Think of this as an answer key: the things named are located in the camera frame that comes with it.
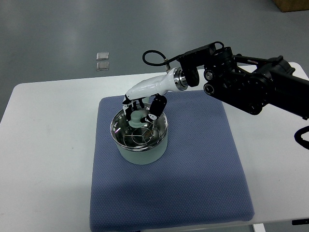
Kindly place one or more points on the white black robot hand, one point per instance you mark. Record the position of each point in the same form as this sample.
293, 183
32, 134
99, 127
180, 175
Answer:
156, 86

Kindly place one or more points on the glass lid with green knob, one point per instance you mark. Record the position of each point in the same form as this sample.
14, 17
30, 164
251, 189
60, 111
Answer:
135, 136

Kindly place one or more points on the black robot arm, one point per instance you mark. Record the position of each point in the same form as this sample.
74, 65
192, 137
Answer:
247, 83

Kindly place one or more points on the brown cardboard box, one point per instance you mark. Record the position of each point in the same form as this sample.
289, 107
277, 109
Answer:
292, 5

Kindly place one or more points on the upper metal floor plate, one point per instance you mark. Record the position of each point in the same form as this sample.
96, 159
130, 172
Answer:
102, 56

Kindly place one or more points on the mint green pot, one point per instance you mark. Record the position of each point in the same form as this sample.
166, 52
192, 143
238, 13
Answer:
144, 157

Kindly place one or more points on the white table leg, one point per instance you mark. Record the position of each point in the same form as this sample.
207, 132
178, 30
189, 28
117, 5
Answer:
258, 227

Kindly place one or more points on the blue quilted mat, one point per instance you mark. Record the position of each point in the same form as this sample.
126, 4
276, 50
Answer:
198, 180

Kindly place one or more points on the black bracket under table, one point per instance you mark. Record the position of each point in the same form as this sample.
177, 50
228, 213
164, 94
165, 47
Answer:
300, 222

